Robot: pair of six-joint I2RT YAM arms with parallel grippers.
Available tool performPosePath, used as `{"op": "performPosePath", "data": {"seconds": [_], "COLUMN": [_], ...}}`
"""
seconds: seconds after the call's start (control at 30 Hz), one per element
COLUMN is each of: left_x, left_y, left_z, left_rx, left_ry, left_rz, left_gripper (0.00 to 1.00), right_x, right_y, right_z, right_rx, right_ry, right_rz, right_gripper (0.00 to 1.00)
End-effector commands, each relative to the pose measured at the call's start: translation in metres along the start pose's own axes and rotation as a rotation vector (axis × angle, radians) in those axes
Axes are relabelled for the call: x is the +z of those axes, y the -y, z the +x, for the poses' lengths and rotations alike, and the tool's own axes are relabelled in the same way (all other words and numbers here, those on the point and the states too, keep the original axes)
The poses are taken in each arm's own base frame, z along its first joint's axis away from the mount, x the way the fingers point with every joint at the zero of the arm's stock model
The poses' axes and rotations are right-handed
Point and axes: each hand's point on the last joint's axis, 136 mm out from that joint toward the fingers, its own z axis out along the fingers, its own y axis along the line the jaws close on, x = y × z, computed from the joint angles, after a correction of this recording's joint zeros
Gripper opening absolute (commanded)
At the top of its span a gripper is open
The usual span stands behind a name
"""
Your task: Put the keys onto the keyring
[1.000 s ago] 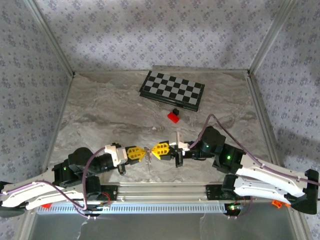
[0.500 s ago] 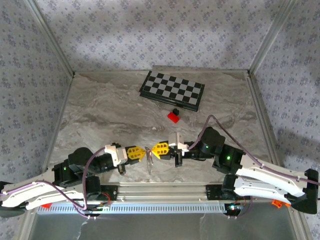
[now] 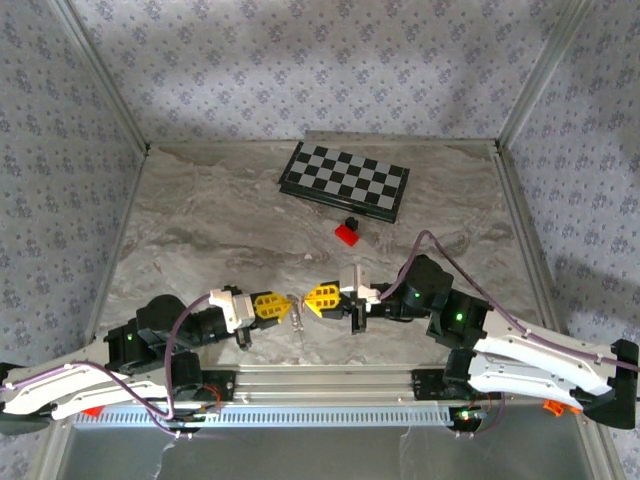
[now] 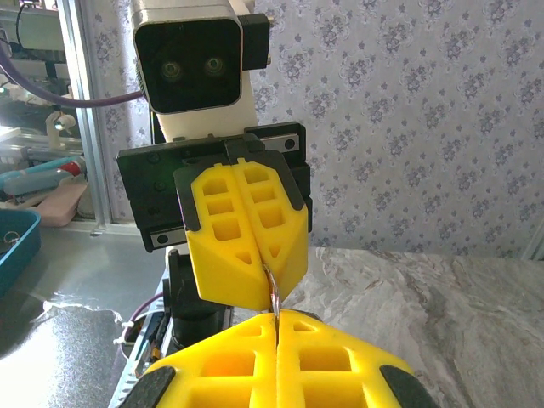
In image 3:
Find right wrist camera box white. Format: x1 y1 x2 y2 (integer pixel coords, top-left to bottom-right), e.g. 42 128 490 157
338 263 382 307

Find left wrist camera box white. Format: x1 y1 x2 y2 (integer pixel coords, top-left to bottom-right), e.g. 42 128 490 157
208 285 257 334

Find aluminium table edge rail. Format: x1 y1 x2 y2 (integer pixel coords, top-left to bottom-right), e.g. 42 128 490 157
148 130 500 150
82 147 151 351
492 142 571 331

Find folded black grey chessboard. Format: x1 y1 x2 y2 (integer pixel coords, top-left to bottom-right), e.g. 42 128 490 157
277 140 411 225

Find aluminium frame post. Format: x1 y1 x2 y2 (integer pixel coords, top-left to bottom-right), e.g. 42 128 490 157
497 0 599 149
49 0 151 154

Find silver key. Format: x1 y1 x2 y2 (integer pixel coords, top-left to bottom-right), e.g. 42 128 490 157
290 305 308 351

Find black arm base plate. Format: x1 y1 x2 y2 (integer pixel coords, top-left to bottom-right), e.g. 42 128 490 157
410 369 454 401
198 370 236 402

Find grey metal sheet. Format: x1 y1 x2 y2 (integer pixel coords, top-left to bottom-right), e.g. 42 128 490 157
37 405 626 480

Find small controller circuit board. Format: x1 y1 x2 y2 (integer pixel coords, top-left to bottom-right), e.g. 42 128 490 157
449 405 485 432
167 407 221 432

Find grey slotted cable duct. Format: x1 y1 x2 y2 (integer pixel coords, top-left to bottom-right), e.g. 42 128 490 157
72 404 459 429

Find red toy brick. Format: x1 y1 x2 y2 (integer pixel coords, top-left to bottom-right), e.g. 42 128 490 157
334 224 361 248

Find long aluminium profile beam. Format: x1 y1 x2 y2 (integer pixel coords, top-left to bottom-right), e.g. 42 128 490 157
49 364 599 407

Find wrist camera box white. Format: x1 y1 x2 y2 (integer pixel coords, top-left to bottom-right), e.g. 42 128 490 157
338 263 382 307
208 285 257 334

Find orange elbow pipe piece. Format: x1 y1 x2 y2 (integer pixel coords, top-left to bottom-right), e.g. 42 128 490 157
543 399 581 416

